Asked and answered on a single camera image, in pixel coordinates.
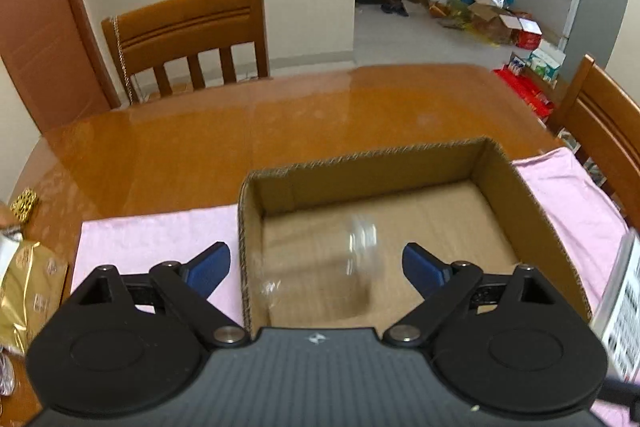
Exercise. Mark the pink cloth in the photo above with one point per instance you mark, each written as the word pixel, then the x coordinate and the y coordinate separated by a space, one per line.
pixel 150 242

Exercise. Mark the stack of red packages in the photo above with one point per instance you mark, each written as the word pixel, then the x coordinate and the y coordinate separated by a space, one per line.
pixel 525 92

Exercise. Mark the brown wooden door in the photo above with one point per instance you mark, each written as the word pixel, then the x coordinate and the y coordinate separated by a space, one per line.
pixel 40 37

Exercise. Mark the dark shoes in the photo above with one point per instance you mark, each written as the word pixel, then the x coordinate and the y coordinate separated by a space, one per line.
pixel 395 8

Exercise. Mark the green and white box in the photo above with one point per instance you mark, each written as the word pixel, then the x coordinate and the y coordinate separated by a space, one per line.
pixel 546 64

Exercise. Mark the silver foil item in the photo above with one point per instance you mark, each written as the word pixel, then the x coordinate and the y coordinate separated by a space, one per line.
pixel 5 374

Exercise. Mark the brown open carton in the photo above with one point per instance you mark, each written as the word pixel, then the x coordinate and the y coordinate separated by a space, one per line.
pixel 487 19

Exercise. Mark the red carton with white flap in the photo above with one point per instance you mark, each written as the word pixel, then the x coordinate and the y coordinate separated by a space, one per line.
pixel 525 32

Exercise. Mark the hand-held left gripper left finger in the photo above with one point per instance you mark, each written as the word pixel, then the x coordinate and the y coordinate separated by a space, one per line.
pixel 214 263

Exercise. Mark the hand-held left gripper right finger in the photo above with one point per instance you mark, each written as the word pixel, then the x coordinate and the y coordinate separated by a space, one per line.
pixel 419 265

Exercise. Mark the wooden chair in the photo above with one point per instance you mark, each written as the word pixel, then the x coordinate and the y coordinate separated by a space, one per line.
pixel 600 122
pixel 190 18

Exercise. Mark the small gold ornament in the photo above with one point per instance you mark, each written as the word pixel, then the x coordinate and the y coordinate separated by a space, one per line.
pixel 25 206

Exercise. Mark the cardboard box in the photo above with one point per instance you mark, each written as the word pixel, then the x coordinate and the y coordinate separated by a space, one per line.
pixel 400 177

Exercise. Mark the clear plastic jar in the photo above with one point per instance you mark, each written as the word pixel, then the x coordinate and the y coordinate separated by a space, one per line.
pixel 361 267

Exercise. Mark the gold foil packet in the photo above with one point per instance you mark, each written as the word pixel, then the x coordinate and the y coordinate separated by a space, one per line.
pixel 25 292

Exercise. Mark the grey refrigerator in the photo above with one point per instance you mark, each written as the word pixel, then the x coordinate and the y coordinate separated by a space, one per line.
pixel 592 22

